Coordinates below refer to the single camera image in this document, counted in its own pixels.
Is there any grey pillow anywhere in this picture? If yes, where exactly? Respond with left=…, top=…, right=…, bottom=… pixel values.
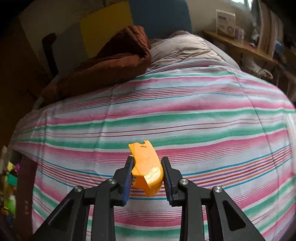
left=148, top=30, right=240, bottom=71

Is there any orange yellow plastic shell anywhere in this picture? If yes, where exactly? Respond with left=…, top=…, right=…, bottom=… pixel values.
left=128, top=141, right=164, bottom=197

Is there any white product box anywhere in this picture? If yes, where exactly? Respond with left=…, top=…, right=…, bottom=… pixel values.
left=216, top=9, right=236, bottom=38

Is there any gold metal tin box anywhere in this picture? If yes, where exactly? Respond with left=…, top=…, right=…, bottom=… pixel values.
left=1, top=156, right=37, bottom=240

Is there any brown quilted blanket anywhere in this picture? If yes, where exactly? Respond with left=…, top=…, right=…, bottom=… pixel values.
left=41, top=25, right=152, bottom=106

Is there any grey yellow blue headboard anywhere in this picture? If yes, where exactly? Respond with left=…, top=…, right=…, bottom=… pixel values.
left=52, top=0, right=193, bottom=77

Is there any striped bed sheet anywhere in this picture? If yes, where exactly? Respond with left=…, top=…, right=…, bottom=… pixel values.
left=10, top=60, right=295, bottom=240

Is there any wooden bedside shelf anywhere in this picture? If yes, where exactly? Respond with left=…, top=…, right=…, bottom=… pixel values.
left=202, top=30, right=278, bottom=65

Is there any black rolled mat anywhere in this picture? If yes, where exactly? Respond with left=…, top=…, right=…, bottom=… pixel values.
left=42, top=33, right=59, bottom=79

